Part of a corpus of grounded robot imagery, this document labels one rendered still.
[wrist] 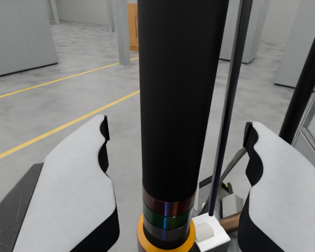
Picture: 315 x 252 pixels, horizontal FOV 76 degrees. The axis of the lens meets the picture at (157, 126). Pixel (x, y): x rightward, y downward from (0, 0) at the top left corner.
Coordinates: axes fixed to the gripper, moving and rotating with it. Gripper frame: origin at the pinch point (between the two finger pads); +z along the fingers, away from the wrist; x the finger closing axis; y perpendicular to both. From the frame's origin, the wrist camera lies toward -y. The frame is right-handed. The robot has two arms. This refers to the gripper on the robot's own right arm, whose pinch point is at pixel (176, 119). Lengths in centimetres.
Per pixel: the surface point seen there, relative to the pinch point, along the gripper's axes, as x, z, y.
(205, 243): 3.1, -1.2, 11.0
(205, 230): 3.2, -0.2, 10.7
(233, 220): 6.0, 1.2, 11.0
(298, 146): 90, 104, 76
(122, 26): -132, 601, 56
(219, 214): 18, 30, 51
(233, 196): 22, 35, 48
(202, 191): 14, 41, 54
